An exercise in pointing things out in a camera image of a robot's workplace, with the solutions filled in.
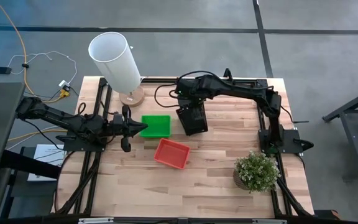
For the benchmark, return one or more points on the white-shaded wooden-base table lamp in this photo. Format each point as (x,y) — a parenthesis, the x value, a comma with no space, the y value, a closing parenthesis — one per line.
(115,62)

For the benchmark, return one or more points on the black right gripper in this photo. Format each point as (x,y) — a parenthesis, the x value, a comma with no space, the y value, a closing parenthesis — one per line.
(191,102)

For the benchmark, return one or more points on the black plastic slotted basket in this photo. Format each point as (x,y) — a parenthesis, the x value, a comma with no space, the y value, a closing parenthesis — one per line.
(194,123)

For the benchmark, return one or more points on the green plastic slotted basket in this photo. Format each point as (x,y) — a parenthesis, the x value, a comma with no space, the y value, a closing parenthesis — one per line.
(154,136)
(155,125)

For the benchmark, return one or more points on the white paper sheet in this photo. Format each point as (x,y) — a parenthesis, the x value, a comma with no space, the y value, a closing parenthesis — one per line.
(47,155)

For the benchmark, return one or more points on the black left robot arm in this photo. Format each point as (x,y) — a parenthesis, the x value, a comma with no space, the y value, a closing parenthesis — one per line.
(57,119)

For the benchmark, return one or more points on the potted white-flowered green plant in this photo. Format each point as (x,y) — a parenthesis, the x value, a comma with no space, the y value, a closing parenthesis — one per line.
(256,171)

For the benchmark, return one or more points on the red-orange plastic slotted basket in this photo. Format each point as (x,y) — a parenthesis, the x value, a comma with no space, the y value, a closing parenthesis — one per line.
(169,165)
(172,152)

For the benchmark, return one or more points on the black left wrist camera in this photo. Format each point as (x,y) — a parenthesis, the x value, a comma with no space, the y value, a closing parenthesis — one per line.
(117,119)

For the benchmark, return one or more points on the black desk frame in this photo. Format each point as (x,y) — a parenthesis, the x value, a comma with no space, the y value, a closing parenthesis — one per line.
(350,105)

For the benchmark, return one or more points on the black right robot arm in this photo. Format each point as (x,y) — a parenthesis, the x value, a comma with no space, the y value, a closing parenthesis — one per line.
(238,88)

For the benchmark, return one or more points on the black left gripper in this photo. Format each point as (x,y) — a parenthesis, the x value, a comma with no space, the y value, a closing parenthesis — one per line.
(126,132)

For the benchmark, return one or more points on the white power adapter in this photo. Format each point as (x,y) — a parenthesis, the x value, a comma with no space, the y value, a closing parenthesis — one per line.
(64,83)

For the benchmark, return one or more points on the silver metal bracket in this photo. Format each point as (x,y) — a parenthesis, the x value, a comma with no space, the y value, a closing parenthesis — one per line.
(95,220)
(269,221)

